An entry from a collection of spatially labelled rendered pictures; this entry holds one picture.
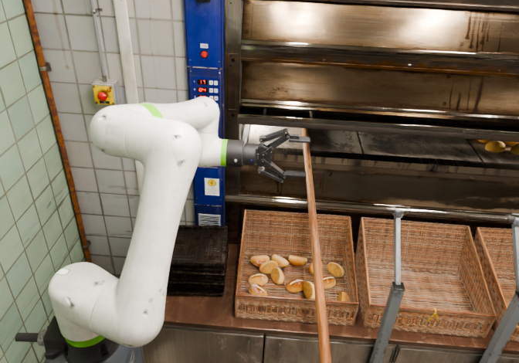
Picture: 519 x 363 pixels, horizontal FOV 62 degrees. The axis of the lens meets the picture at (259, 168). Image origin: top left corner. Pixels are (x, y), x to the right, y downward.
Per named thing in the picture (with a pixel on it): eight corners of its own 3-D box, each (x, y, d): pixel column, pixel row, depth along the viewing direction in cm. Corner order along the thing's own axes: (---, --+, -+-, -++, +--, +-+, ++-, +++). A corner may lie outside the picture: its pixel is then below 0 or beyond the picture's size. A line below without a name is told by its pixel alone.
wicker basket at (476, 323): (351, 254, 237) (359, 215, 222) (455, 263, 234) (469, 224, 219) (361, 328, 196) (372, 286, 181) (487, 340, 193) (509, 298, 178)
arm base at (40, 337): (8, 365, 108) (1, 351, 105) (35, 317, 121) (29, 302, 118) (112, 368, 109) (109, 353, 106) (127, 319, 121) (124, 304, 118)
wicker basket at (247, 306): (242, 247, 238) (243, 207, 224) (344, 253, 237) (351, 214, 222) (232, 319, 197) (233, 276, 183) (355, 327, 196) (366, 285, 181)
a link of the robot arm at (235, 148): (225, 173, 143) (225, 148, 138) (229, 155, 153) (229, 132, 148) (243, 174, 143) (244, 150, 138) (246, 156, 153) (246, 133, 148)
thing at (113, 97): (100, 98, 199) (96, 78, 194) (121, 100, 199) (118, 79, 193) (93, 105, 193) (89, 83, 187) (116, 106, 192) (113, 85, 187)
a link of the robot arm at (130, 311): (136, 365, 92) (192, 123, 89) (76, 337, 97) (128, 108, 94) (167, 344, 104) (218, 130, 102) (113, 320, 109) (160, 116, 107)
